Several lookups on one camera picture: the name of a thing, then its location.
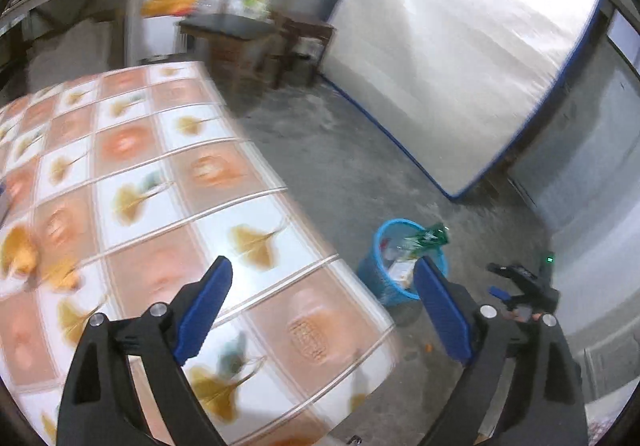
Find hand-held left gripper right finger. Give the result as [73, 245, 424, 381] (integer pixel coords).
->
[414, 256, 588, 446]

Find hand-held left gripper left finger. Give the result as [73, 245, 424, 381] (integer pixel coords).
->
[56, 256, 234, 446]

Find blue plastic waste basket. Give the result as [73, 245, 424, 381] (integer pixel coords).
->
[356, 218, 449, 307]

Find green plastic bottle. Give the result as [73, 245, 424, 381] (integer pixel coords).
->
[400, 222, 451, 257]

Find floral tile tablecloth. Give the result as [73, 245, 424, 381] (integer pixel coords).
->
[0, 62, 401, 446]

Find white mattress blue edge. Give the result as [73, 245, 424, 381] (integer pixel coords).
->
[320, 0, 613, 201]

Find wooden chair black seat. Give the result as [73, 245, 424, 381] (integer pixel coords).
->
[177, 0, 303, 91]

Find dark wooden stool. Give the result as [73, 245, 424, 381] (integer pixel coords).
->
[272, 10, 336, 86]

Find white green packets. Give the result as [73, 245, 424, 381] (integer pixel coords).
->
[240, 0, 273, 19]

